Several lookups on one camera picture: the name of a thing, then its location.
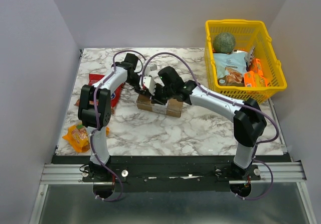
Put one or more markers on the light blue snack bag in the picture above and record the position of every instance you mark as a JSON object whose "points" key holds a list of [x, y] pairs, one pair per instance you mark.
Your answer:
{"points": [[230, 68]]}

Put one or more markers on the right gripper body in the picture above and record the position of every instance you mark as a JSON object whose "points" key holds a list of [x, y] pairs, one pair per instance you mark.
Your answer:
{"points": [[159, 95]]}

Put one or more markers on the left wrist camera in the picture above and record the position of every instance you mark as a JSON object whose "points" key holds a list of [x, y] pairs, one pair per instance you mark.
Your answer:
{"points": [[149, 69]]}

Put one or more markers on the orange gummy candy bag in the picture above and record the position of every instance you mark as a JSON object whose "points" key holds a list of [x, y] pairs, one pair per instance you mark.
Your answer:
{"points": [[78, 137]]}

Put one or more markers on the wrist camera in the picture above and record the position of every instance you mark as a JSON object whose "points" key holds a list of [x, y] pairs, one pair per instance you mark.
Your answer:
{"points": [[149, 69], [147, 83]]}

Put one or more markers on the orange candy box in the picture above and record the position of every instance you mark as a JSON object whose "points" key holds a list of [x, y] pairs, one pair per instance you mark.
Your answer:
{"points": [[256, 67], [252, 79]]}

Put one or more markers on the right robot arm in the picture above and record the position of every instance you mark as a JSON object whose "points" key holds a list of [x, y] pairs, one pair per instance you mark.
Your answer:
{"points": [[248, 122]]}

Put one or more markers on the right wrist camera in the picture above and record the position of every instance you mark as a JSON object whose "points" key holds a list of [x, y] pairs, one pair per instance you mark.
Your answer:
{"points": [[147, 83]]}

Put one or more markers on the aluminium rail frame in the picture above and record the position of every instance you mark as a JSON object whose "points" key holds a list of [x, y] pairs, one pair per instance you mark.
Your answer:
{"points": [[66, 170]]}

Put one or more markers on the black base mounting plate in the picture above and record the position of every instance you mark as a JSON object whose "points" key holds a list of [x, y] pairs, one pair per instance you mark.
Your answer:
{"points": [[168, 174]]}

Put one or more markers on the brown cardboard express box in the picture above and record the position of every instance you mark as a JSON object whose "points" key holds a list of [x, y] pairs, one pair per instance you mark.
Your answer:
{"points": [[172, 108]]}

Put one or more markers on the silver foil packet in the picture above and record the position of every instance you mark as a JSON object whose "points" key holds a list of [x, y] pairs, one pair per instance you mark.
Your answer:
{"points": [[250, 56]]}

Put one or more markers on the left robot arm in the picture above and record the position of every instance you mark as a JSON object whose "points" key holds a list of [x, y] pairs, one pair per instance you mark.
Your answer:
{"points": [[95, 108]]}

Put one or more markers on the yellow plastic basket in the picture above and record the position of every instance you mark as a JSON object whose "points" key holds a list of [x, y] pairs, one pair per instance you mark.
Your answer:
{"points": [[247, 33]]}

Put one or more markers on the green melon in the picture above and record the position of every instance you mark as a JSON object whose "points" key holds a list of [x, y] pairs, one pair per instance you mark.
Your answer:
{"points": [[224, 43]]}

